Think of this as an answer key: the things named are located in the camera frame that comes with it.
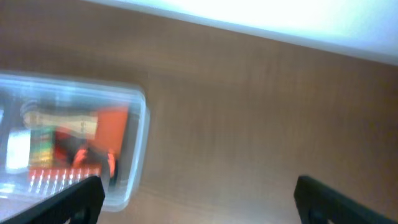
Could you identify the orange bit holder strip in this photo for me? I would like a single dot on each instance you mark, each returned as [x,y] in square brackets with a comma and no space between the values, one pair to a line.
[50,180]

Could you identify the long nose pliers orange black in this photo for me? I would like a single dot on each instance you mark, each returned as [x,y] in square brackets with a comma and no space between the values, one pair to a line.
[107,161]

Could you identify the orange scraper wooden handle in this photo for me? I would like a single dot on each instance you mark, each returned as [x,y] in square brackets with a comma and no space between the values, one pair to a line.
[104,128]

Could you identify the red diagonal cutters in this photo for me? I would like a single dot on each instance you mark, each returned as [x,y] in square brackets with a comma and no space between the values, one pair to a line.
[63,154]

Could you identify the clear plastic container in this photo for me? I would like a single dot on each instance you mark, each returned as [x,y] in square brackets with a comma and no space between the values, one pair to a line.
[22,92]

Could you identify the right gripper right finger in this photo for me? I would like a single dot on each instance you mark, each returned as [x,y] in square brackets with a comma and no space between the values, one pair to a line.
[317,203]

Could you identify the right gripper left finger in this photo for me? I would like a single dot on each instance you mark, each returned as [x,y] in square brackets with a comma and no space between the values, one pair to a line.
[80,203]

